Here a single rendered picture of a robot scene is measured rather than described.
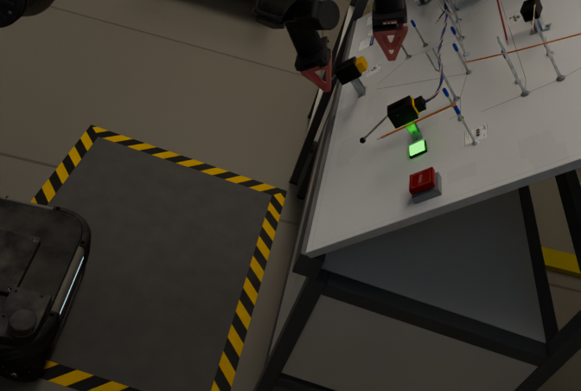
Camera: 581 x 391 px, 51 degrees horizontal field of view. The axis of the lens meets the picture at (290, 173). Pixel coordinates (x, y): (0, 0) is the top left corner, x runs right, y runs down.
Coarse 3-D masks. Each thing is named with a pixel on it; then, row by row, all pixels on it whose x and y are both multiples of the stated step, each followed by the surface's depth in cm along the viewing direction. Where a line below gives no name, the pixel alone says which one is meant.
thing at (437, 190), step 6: (438, 174) 118; (438, 180) 117; (438, 186) 115; (420, 192) 117; (426, 192) 116; (432, 192) 115; (438, 192) 115; (414, 198) 117; (420, 198) 116; (426, 198) 116
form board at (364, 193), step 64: (512, 0) 159; (576, 0) 140; (384, 64) 175; (448, 64) 153; (576, 64) 122; (384, 128) 147; (448, 128) 131; (512, 128) 118; (576, 128) 107; (320, 192) 142; (384, 192) 127; (448, 192) 115
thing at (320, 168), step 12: (348, 36) 213; (348, 48) 201; (336, 84) 192; (336, 96) 177; (336, 108) 172; (324, 144) 159; (324, 156) 154; (312, 192) 146; (312, 204) 139; (312, 216) 136; (300, 240) 135; (300, 252) 128; (300, 264) 129; (312, 264) 128; (312, 276) 131
